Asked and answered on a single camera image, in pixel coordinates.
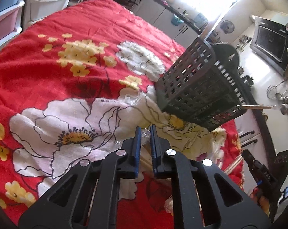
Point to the hanging metal utensils cluster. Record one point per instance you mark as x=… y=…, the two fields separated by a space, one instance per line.
x=243 y=43

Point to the red floral blanket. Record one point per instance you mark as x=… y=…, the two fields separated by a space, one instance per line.
x=39 y=52

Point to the drawer tower beige blue pink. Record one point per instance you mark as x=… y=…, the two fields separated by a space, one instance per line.
x=5 y=21

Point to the clear plastic bag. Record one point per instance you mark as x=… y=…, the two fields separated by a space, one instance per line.
x=168 y=204
x=145 y=136

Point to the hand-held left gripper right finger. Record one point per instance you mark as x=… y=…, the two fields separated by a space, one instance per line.
x=154 y=148

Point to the small metal kettle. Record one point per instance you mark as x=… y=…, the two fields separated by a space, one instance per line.
x=240 y=71

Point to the black perforated utensil basket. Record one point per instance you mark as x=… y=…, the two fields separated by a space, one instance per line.
x=194 y=88

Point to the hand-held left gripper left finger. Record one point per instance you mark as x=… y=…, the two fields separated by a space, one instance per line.
x=137 y=148

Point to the teal hanging bin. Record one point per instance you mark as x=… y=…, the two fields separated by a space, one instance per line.
x=177 y=19

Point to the person's right hand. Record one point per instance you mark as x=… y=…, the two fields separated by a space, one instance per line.
x=262 y=204

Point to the black range hood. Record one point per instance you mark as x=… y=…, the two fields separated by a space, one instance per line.
x=270 y=43

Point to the countertop bottles and jars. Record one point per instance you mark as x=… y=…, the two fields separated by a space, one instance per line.
x=198 y=20

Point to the dark metal kettle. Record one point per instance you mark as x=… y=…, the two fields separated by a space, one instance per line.
x=248 y=80

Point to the dark round pan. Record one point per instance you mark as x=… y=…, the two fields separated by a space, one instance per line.
x=226 y=52

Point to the round wall exhaust fan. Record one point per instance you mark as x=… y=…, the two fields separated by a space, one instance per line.
x=227 y=26

